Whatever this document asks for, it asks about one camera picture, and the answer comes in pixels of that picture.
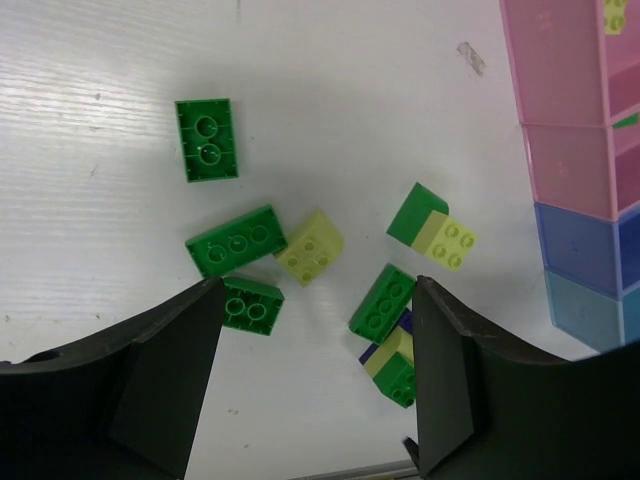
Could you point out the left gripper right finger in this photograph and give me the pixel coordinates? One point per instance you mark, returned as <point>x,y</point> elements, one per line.
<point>490,405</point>

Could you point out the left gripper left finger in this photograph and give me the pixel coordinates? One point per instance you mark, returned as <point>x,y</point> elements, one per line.
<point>122,403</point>

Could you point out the green yellow blue lego stack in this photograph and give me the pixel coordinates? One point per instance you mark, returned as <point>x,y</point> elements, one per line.
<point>391,364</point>

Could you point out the green and yellow lego stack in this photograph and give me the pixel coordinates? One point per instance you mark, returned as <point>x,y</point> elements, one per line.
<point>424,224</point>

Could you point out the small green lego piece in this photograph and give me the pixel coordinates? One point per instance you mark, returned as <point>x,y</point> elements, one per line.
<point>627,122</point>

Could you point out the green narrow lego brick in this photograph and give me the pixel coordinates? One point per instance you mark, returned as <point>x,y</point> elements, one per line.
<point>383,305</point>

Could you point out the light blue container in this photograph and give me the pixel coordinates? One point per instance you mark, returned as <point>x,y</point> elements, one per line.
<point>600,322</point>

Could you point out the green small lego upside down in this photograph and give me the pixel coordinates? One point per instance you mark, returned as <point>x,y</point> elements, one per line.
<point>251,306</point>

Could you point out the dark blue container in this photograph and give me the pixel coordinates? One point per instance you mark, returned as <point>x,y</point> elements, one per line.
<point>599,254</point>

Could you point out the green long lego brick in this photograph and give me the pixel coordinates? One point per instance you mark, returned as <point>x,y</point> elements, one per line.
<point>237,243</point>

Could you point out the yellow lego brick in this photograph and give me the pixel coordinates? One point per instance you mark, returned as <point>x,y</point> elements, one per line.
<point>312,248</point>

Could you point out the small pink container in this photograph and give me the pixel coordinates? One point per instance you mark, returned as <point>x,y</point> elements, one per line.
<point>588,170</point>

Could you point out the large pink container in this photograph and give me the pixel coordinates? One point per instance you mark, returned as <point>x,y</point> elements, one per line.
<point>566,71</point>

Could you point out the aluminium front rail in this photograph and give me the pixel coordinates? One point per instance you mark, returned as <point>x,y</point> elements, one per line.
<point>404,469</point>

